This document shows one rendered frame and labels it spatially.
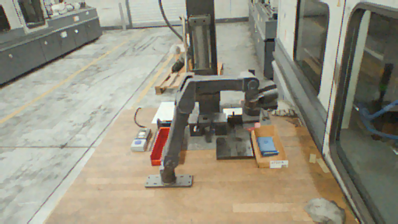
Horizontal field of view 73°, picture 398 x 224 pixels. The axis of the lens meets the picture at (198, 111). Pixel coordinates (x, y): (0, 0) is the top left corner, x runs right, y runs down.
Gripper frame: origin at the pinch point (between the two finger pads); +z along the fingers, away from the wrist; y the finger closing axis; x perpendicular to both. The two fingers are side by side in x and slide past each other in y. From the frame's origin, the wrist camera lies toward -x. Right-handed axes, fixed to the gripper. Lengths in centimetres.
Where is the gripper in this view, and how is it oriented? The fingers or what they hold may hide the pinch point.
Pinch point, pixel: (248, 120)
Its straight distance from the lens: 121.1
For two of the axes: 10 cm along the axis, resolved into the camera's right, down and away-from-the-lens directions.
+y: -0.6, -8.5, 5.2
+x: -9.9, 1.0, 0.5
